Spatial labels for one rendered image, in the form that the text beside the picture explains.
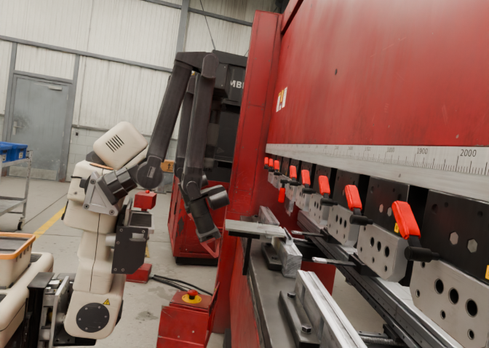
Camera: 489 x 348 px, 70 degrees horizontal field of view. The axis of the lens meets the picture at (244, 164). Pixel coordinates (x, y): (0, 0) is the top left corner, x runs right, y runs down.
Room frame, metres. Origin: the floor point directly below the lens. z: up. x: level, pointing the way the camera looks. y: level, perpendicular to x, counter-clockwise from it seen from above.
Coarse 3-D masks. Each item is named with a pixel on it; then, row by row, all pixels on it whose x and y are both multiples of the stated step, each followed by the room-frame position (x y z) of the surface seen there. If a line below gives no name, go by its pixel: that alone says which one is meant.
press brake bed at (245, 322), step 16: (240, 240) 2.18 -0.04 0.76; (240, 256) 2.01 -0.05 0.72; (240, 272) 1.88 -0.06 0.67; (240, 288) 1.75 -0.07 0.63; (240, 304) 1.65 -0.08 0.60; (256, 304) 1.20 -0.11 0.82; (240, 320) 1.56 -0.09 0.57; (256, 320) 1.14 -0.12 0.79; (224, 336) 2.40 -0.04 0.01; (240, 336) 1.48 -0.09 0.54; (256, 336) 1.09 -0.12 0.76
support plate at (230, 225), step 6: (228, 222) 1.61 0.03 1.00; (234, 222) 1.62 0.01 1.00; (240, 222) 1.64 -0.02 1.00; (246, 222) 1.66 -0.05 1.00; (228, 228) 1.49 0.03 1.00; (234, 228) 1.51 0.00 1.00; (240, 228) 1.52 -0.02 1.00; (246, 228) 1.54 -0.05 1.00; (252, 228) 1.56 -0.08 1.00; (264, 234) 1.50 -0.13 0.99; (270, 234) 1.50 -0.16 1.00; (276, 234) 1.51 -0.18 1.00; (282, 234) 1.52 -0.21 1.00
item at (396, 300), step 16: (304, 224) 2.15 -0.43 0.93; (320, 240) 1.80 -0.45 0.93; (336, 256) 1.54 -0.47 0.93; (352, 272) 1.35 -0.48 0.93; (368, 288) 1.20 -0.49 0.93; (384, 288) 1.10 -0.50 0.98; (400, 288) 1.09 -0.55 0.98; (384, 304) 1.07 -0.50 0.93; (400, 304) 1.00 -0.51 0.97; (400, 320) 0.97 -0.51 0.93; (416, 320) 0.91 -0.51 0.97; (400, 336) 0.96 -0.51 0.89; (416, 336) 0.89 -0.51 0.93; (432, 336) 0.83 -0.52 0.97; (448, 336) 0.81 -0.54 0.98
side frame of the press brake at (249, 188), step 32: (256, 32) 2.43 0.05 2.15; (256, 64) 2.44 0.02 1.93; (256, 96) 2.44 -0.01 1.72; (256, 128) 2.44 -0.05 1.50; (256, 160) 2.44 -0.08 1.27; (256, 192) 2.44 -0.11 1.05; (224, 224) 2.46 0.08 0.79; (288, 224) 2.46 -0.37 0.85; (224, 256) 2.43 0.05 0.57; (224, 288) 2.43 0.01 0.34; (224, 320) 2.44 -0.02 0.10
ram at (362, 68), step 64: (320, 0) 1.41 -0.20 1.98; (384, 0) 0.77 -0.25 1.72; (448, 0) 0.53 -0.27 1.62; (320, 64) 1.25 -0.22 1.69; (384, 64) 0.72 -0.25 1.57; (448, 64) 0.50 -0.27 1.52; (320, 128) 1.12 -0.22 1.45; (384, 128) 0.67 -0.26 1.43; (448, 128) 0.48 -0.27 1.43; (448, 192) 0.46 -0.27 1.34
